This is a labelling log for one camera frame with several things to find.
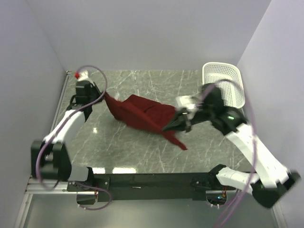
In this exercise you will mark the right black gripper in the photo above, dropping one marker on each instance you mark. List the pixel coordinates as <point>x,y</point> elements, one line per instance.
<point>180,123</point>

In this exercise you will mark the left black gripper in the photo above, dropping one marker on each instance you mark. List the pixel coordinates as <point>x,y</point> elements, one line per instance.
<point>94,88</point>

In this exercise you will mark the dark red t-shirt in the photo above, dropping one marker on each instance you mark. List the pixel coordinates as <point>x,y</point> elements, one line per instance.
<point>144,114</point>

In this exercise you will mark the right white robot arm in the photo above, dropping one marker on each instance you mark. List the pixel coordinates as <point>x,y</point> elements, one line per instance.
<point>270,181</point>

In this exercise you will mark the white perforated plastic basket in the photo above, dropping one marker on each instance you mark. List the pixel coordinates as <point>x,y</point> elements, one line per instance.
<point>232,95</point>

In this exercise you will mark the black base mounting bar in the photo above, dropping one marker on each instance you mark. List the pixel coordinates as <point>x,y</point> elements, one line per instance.
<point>166,186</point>

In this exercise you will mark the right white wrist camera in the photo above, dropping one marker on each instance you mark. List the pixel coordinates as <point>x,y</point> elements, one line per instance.
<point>187,104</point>

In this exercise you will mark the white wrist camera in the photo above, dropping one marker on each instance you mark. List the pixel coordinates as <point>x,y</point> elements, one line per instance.
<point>187,104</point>
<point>83,75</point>

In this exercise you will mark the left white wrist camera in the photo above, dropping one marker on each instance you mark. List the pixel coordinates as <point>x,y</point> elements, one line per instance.
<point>83,75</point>

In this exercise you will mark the aluminium frame rail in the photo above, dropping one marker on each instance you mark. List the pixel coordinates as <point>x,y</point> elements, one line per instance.
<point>42,180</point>

